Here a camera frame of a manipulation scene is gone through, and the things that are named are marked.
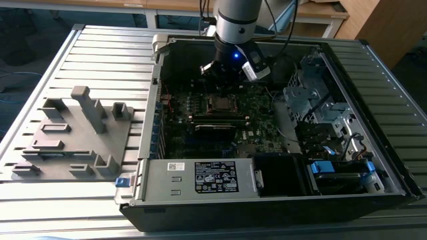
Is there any blue case latch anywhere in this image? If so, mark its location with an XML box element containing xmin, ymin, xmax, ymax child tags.
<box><xmin>113</xmin><ymin>176</ymin><xmax>131</xmax><ymax>189</ymax></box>

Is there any silver metal drive cage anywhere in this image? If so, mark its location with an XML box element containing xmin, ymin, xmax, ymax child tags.
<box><xmin>281</xmin><ymin>46</ymin><xmax>360</xmax><ymax>141</ymax></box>

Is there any black camera cable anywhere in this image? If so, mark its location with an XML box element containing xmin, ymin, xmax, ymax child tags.
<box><xmin>263</xmin><ymin>0</ymin><xmax>300</xmax><ymax>61</ymax></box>

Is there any thin red wire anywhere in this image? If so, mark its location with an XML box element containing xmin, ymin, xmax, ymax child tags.
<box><xmin>159</xmin><ymin>81</ymin><xmax>177</xmax><ymax>113</ymax></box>

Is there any blue disk carrier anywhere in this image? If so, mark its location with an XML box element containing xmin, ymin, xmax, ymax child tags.
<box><xmin>308</xmin><ymin>160</ymin><xmax>367</xmax><ymax>196</ymax></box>

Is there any black SATA cable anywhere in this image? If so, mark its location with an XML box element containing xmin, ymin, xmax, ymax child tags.
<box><xmin>339</xmin><ymin>131</ymin><xmax>372</xmax><ymax>162</ymax></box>

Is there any black plastic air duct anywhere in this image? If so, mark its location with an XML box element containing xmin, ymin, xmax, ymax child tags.
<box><xmin>252</xmin><ymin>154</ymin><xmax>309</xmax><ymax>198</ymax></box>

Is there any blue floor cable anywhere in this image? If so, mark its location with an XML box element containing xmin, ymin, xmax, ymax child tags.
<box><xmin>0</xmin><ymin>71</ymin><xmax>44</xmax><ymax>105</ymax></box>

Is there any wooden cabinet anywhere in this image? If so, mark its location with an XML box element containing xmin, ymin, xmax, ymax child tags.
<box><xmin>335</xmin><ymin>0</ymin><xmax>427</xmax><ymax>70</ymax></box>

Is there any black plastic drive bracket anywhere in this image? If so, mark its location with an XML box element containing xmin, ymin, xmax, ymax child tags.
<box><xmin>293</xmin><ymin>121</ymin><xmax>336</xmax><ymax>152</ymax></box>

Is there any wooden desk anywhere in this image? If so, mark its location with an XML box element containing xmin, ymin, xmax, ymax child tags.
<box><xmin>0</xmin><ymin>0</ymin><xmax>149</xmax><ymax>28</ymax></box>
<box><xmin>145</xmin><ymin>0</ymin><xmax>351</xmax><ymax>39</ymax></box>

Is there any grey power supply unit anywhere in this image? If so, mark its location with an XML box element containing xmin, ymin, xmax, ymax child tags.
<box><xmin>141</xmin><ymin>157</ymin><xmax>260</xmax><ymax>203</ymax></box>

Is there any thin black cable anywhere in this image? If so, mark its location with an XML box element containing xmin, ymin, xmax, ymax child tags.
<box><xmin>300</xmin><ymin>91</ymin><xmax>332</xmax><ymax>126</ymax></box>

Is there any silver green CPU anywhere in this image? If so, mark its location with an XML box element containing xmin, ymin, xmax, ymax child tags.
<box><xmin>212</xmin><ymin>97</ymin><xmax>236</xmax><ymax>111</ymax></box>

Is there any green motherboard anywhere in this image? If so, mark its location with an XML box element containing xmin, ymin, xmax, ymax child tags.
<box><xmin>159</xmin><ymin>81</ymin><xmax>296</xmax><ymax>160</ymax></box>

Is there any black PC case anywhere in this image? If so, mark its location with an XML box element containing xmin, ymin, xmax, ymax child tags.
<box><xmin>115</xmin><ymin>33</ymin><xmax>425</xmax><ymax>233</ymax></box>

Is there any silver finned heatsink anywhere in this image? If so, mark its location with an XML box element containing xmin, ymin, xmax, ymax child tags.
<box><xmin>236</xmin><ymin>144</ymin><xmax>257</xmax><ymax>158</ymax></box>

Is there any black graphics card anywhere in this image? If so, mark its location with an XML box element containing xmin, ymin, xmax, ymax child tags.
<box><xmin>193</xmin><ymin>124</ymin><xmax>237</xmax><ymax>143</ymax></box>

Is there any green RAM stick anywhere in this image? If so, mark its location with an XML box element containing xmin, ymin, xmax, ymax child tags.
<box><xmin>38</xmin><ymin>149</ymin><xmax>77</xmax><ymax>157</ymax></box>

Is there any grey parts rack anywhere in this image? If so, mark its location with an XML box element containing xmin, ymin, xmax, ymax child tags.
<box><xmin>10</xmin><ymin>85</ymin><xmax>135</xmax><ymax>181</ymax></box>

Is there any silver socket cover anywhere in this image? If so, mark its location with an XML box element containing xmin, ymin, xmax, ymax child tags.
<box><xmin>208</xmin><ymin>94</ymin><xmax>240</xmax><ymax>115</ymax></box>

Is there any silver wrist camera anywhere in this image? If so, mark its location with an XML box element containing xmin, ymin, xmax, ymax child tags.
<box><xmin>240</xmin><ymin>44</ymin><xmax>272</xmax><ymax>82</ymax></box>

